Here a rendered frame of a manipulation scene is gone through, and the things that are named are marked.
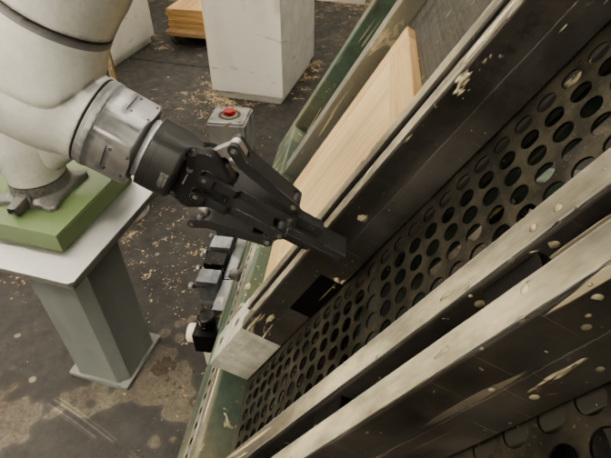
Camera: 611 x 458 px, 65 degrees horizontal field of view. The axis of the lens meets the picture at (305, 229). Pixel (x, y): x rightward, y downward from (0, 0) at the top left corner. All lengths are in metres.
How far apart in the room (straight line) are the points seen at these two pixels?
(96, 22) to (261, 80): 3.15
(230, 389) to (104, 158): 0.48
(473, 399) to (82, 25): 0.41
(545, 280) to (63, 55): 0.40
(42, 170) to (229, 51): 2.38
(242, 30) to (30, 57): 3.08
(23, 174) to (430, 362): 1.26
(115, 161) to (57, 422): 1.59
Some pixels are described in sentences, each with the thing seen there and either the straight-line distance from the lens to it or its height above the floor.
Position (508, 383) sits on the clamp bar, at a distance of 0.29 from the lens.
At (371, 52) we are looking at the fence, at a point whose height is 1.23.
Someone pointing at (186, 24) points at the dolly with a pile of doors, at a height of 0.17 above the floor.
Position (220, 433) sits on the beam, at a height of 0.89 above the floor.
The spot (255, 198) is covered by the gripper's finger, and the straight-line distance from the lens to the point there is 0.50.
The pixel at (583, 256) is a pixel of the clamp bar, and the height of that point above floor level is 1.47.
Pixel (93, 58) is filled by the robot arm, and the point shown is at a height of 1.45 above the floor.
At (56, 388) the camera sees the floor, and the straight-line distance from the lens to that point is 2.09.
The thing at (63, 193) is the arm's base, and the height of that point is 0.83.
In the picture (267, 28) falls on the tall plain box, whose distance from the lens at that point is 3.45.
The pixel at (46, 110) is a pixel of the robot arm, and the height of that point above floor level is 1.42.
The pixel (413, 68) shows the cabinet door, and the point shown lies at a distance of 0.82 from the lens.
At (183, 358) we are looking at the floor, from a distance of 2.00.
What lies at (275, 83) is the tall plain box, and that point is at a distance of 3.57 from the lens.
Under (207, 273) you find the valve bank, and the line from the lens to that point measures 1.20.
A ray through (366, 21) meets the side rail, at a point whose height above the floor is 1.22.
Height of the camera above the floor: 1.61
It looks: 41 degrees down
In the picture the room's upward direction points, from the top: straight up
